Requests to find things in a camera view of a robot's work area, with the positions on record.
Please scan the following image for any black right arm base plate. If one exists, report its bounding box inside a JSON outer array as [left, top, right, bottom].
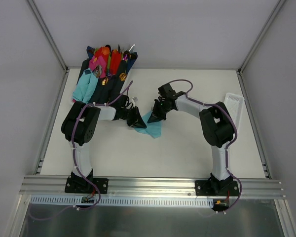
[[194, 180, 240, 197]]

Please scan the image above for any white plastic basket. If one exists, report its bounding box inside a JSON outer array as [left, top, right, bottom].
[[70, 73, 127, 103]]

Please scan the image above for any white slotted cable duct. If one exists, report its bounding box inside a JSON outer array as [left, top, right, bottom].
[[29, 195, 214, 208]]

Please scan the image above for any magenta rolled napkin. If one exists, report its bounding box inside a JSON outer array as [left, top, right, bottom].
[[89, 56, 107, 78]]

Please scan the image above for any red rolled napkin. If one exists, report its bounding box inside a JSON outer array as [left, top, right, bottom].
[[109, 49, 122, 75]]

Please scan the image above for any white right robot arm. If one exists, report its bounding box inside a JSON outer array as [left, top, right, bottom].
[[148, 94, 237, 196]]

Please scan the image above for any light blue paper napkin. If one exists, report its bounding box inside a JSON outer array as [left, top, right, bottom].
[[135, 111, 162, 139]]

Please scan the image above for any aluminium front rail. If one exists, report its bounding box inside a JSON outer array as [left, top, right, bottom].
[[19, 175, 287, 199]]

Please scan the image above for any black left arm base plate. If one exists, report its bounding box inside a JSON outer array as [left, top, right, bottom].
[[64, 176, 109, 194]]

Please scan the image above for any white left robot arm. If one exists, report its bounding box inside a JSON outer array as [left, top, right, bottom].
[[61, 101, 147, 193]]

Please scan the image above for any dark navy rolled napkin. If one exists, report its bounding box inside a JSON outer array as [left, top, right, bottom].
[[88, 75, 124, 104]]

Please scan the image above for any white utensil tray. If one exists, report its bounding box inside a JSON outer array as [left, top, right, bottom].
[[224, 93, 245, 133]]

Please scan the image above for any light blue rolled napkin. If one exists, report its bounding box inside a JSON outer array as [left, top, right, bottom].
[[73, 68, 98, 103]]

